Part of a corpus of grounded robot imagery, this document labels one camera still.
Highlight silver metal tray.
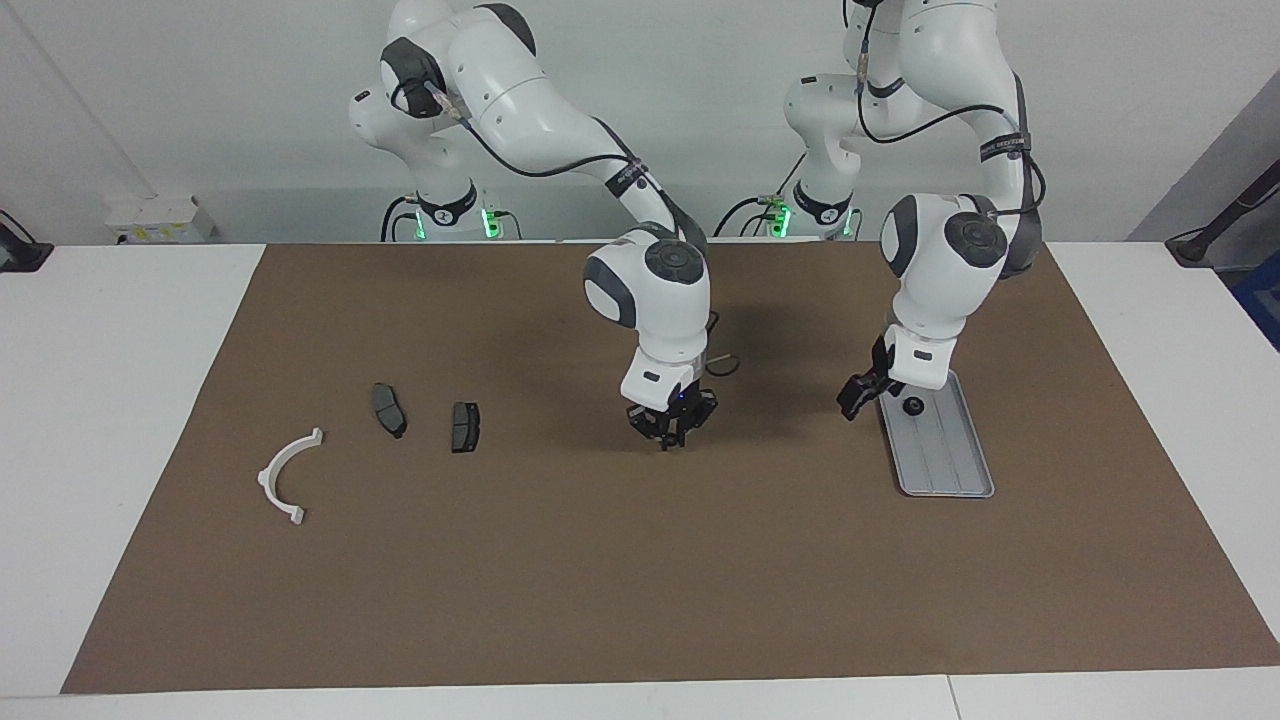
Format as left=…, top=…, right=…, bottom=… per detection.
left=876, top=368, right=996, bottom=499

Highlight blue bin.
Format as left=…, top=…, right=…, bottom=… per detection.
left=1232, top=250, right=1280, bottom=351

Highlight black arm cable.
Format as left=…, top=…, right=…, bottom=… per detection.
left=400, top=78, right=743, bottom=379
left=845, top=0, right=1048, bottom=219

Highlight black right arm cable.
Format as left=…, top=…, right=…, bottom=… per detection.
left=400, top=78, right=743, bottom=379

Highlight black clamp mount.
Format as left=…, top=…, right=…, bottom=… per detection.
left=0, top=208, right=54, bottom=273

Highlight white box yellow labels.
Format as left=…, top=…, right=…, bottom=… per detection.
left=105, top=195, right=216, bottom=247

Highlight long dark grey brake pad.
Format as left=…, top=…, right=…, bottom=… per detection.
left=371, top=383, right=408, bottom=440

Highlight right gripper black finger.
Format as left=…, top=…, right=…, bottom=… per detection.
left=670, top=393, right=718, bottom=451
left=627, top=405, right=671, bottom=453

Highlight brown table mat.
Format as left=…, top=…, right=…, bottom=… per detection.
left=60, top=240, right=1280, bottom=695

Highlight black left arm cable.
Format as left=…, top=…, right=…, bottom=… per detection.
left=845, top=0, right=1048, bottom=219

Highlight white curved plastic bracket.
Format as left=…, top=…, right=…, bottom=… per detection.
left=257, top=428, right=325, bottom=526

